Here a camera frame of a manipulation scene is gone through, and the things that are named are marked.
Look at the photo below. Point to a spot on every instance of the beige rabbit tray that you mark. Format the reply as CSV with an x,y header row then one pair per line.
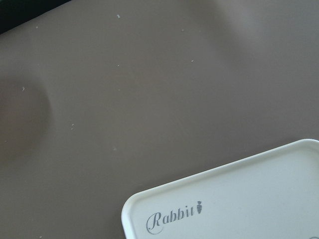
x,y
270,195

